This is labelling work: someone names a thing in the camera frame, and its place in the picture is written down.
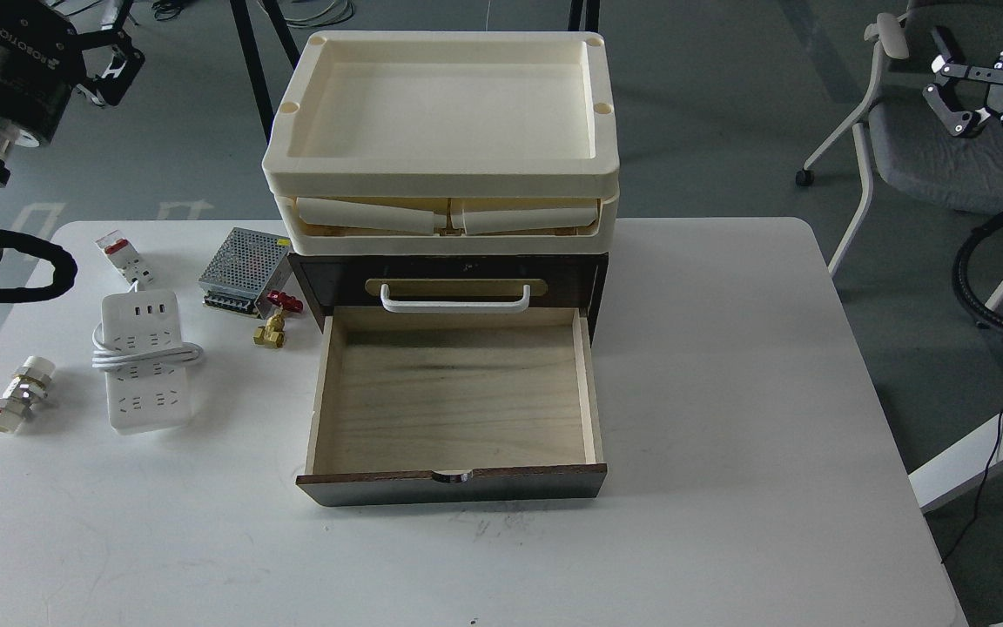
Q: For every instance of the brass valve red handle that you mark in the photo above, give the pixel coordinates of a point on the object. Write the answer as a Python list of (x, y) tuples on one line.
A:
[(271, 335)]

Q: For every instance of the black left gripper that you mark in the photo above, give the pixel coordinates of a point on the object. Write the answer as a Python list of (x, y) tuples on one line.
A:
[(40, 61)]

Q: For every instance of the cream plastic tray lower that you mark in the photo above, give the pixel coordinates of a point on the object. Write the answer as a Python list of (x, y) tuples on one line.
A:
[(372, 225)]

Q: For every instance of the cream plastic tray top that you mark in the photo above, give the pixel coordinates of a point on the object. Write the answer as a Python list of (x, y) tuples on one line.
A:
[(447, 114)]

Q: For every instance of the white drawer handle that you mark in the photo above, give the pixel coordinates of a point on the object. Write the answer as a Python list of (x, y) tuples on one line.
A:
[(454, 306)]

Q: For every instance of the white metal pipe fitting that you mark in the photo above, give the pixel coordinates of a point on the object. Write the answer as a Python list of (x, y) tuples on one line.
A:
[(28, 385)]

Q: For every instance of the white power strip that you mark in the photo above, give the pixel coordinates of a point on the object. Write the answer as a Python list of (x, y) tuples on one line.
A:
[(139, 346)]

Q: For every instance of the cream plastic tray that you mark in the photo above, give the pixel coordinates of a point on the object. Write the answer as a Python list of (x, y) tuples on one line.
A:
[(372, 225), (447, 114)]

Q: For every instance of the white red circuit breaker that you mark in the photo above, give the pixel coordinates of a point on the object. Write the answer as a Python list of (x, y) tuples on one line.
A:
[(126, 259)]

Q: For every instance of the metal mesh power supply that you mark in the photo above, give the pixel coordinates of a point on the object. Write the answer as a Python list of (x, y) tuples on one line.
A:
[(247, 266)]

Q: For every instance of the open wooden drawer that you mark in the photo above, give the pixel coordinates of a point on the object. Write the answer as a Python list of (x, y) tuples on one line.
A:
[(434, 407)]

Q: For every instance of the grey office chair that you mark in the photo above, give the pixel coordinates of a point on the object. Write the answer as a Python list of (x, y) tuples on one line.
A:
[(897, 136)]

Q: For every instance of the white desk edge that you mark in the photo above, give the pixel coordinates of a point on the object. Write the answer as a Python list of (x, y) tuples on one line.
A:
[(961, 466)]

